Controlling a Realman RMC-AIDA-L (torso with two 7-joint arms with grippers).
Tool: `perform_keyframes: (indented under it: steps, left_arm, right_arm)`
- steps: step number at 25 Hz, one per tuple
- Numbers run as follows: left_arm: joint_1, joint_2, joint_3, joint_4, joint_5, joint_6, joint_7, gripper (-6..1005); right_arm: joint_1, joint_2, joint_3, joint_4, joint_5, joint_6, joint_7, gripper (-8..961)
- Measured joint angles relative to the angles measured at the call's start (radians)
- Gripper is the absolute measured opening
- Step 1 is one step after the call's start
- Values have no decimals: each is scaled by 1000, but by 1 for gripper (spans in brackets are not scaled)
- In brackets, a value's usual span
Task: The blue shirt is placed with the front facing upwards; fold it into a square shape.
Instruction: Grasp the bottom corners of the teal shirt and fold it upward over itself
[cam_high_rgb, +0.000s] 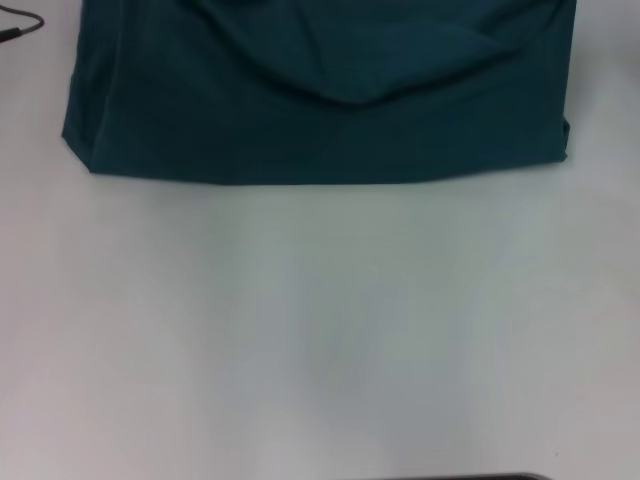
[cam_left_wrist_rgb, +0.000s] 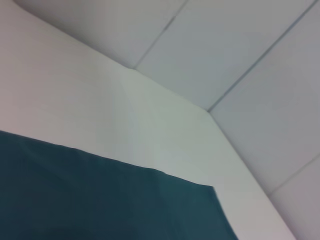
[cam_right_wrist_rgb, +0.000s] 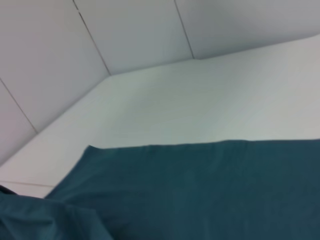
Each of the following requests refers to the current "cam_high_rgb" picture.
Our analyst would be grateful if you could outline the teal blue printed T-shirt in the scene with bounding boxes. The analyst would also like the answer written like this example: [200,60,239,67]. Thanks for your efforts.
[60,0,579,187]

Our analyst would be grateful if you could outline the left arm cable with plug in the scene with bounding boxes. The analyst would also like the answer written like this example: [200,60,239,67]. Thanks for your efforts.
[0,7,45,44]

